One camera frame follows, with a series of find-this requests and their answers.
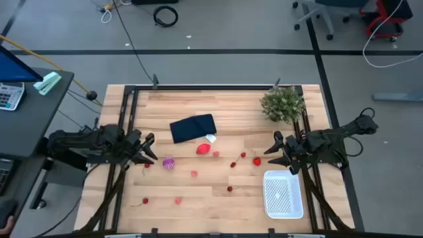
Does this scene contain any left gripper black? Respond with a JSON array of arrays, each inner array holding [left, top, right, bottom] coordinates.
[[121, 128, 159, 166]]

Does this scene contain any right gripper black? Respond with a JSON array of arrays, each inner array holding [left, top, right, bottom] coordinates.
[[263, 130, 307, 167]]

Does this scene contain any white perforated plastic basket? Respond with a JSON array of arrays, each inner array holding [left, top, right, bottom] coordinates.
[[262, 169, 305, 220]]

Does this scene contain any green potted plant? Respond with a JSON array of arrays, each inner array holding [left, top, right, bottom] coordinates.
[[259, 85, 307, 124]]

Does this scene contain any folded navy cloth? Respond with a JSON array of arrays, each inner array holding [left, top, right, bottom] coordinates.
[[169, 113, 218, 144]]

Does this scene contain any black desk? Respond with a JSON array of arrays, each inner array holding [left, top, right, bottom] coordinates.
[[0, 67, 89, 232]]

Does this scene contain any mint green stapler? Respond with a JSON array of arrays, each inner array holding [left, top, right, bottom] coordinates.
[[32, 71, 63, 97]]

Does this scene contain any grey table foot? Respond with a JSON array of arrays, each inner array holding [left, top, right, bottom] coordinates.
[[371, 86, 423, 102]]

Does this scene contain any black keyboard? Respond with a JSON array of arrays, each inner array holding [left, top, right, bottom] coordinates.
[[0, 158, 14, 196]]

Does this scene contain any grey desk calculator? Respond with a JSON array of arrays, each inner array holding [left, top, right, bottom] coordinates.
[[0, 82, 26, 112]]

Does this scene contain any grey office chair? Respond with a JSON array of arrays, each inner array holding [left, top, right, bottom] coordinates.
[[292, 0, 371, 41]]

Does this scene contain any black box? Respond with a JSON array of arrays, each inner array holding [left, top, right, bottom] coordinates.
[[131, 0, 179, 5]]

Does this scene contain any computer monitor blue screen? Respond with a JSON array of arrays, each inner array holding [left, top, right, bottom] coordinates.
[[0, 44, 44, 83]]

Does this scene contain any person's hand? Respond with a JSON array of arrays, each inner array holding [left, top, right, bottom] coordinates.
[[0, 216, 15, 234]]

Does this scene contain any red cart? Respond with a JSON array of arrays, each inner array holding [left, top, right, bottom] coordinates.
[[359, 0, 414, 43]]

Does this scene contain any black metal table frame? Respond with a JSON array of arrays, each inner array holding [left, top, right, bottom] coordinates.
[[74, 84, 356, 238]]

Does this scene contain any long black floor cable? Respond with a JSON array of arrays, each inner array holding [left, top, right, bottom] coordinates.
[[111, 0, 155, 83]]

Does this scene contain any white floor cable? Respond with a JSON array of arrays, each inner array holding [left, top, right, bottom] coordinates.
[[362, 0, 423, 69]]

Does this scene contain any looped white cable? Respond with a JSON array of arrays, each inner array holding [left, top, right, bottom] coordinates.
[[100, 0, 133, 24]]

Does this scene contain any coiled black cable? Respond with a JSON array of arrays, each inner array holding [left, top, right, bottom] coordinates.
[[153, 5, 179, 28]]

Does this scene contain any yellow cable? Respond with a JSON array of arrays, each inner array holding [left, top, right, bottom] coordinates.
[[0, 34, 103, 107]]

